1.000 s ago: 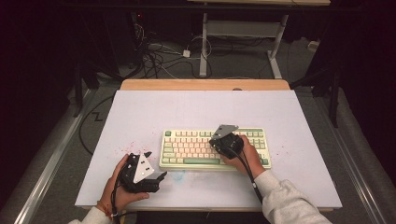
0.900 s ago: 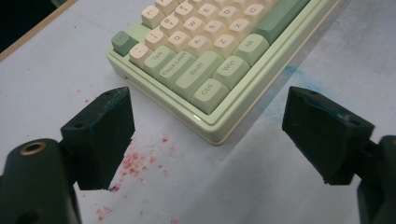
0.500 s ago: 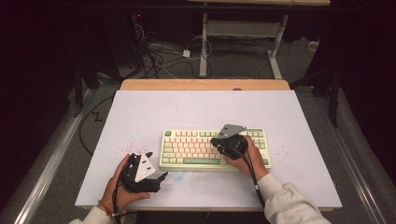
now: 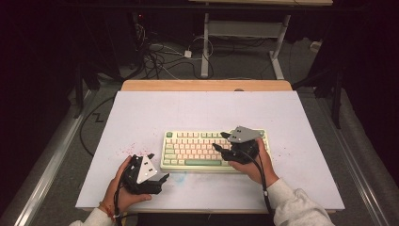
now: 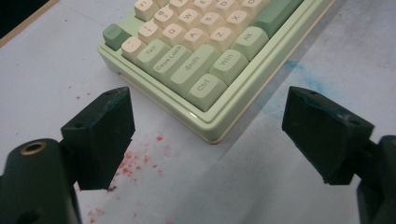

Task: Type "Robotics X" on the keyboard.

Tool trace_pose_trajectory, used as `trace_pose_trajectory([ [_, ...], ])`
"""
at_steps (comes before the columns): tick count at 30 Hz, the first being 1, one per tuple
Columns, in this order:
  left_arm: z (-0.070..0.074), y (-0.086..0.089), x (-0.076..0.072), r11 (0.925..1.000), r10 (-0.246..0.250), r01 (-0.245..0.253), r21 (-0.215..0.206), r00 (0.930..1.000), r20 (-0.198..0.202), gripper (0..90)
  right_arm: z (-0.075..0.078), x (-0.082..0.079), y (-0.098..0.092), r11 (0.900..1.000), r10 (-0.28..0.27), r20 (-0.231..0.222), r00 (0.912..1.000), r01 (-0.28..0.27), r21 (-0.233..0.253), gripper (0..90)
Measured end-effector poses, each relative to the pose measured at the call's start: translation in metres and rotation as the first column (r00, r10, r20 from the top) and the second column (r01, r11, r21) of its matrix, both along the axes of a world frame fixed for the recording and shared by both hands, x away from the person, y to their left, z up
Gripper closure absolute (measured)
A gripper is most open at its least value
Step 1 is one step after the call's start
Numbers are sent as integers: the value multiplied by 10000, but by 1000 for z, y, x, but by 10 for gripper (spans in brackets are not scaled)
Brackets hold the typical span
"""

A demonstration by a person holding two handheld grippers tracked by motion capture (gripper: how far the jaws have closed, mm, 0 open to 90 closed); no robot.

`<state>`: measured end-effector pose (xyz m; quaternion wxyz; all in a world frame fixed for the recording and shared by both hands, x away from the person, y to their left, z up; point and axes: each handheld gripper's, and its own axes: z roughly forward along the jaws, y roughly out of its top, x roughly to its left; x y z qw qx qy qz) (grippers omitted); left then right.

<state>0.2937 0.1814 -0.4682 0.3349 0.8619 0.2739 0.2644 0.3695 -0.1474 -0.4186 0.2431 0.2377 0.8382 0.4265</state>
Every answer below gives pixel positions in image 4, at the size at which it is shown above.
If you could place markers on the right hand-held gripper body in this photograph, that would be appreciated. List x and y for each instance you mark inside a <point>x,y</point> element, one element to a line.
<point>243,135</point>

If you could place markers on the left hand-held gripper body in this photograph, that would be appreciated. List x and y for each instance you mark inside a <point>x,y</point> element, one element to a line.
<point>146,171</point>

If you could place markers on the green and cream keyboard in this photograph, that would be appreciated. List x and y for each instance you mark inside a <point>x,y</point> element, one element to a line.
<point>194,150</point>

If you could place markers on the person's right hand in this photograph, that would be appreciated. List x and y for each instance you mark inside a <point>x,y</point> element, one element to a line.
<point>262,166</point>

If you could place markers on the person's left hand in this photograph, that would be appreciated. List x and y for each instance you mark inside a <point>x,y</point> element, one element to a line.
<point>114,194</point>

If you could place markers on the white power adapter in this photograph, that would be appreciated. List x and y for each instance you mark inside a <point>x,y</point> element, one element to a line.
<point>188,54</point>

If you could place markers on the black metal stand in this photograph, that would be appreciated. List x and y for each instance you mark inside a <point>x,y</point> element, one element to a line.
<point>78,91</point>
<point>337,100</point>

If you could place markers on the small white box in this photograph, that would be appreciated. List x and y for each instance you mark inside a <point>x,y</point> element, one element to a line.
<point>315,46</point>

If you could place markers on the white metal desk frame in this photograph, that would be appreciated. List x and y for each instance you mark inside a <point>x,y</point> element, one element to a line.
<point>205,47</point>

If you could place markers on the metal floor rail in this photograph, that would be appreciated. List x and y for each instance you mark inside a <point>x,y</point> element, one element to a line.
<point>357,175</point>
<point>47,175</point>

